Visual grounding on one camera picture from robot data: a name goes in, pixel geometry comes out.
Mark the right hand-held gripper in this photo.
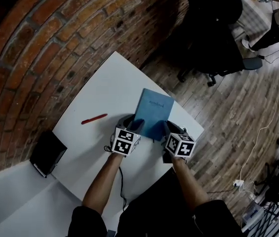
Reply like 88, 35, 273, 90
154, 120, 196, 164

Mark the blue notebook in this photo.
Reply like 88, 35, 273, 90
132, 88, 175, 142

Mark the white desk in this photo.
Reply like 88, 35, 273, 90
0, 50, 205, 237

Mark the light patterned table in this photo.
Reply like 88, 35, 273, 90
230, 0, 274, 42

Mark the person's right forearm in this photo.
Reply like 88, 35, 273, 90
171, 156, 210, 211

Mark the person's left forearm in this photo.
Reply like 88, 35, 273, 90
81, 153, 126, 216

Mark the person's black clothing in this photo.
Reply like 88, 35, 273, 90
67, 168, 245, 237

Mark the black office chair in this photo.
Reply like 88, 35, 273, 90
177, 0, 264, 87

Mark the black storage box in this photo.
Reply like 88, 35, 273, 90
29, 131, 68, 179

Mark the white floor cable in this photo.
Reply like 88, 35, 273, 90
238, 54, 279, 182

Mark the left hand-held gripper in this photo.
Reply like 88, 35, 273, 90
109, 114, 145, 157

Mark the red pen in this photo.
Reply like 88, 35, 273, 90
81, 113, 108, 125

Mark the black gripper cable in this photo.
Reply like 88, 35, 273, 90
118, 166, 128, 211

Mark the black tripod stand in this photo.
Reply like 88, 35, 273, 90
254, 160, 279, 223

